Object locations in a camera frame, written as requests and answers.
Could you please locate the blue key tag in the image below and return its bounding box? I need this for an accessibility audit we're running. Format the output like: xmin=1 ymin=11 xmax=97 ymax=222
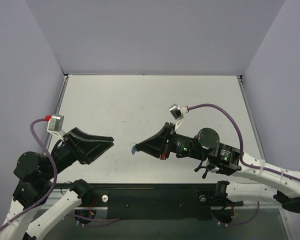
xmin=131 ymin=147 xmax=136 ymax=155

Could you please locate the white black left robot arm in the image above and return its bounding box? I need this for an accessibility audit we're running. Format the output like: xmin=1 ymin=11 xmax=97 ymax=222
xmin=0 ymin=127 xmax=114 ymax=240

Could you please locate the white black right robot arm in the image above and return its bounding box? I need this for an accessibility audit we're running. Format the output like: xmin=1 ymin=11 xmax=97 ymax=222
xmin=131 ymin=122 xmax=300 ymax=214

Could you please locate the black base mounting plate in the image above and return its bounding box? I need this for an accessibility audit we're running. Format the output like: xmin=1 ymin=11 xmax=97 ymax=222
xmin=80 ymin=183 xmax=243 ymax=221

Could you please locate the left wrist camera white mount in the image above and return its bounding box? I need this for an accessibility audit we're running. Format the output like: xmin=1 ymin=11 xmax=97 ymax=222
xmin=45 ymin=114 xmax=66 ymax=141

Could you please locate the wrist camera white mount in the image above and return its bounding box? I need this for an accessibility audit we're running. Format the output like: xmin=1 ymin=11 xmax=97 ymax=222
xmin=45 ymin=114 xmax=66 ymax=141
xmin=169 ymin=104 xmax=189 ymax=132

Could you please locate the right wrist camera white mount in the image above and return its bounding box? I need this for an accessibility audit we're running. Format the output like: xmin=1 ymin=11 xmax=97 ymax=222
xmin=169 ymin=104 xmax=189 ymax=132

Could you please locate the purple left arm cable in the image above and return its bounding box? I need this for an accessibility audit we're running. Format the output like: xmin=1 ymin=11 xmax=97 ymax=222
xmin=0 ymin=117 xmax=121 ymax=235

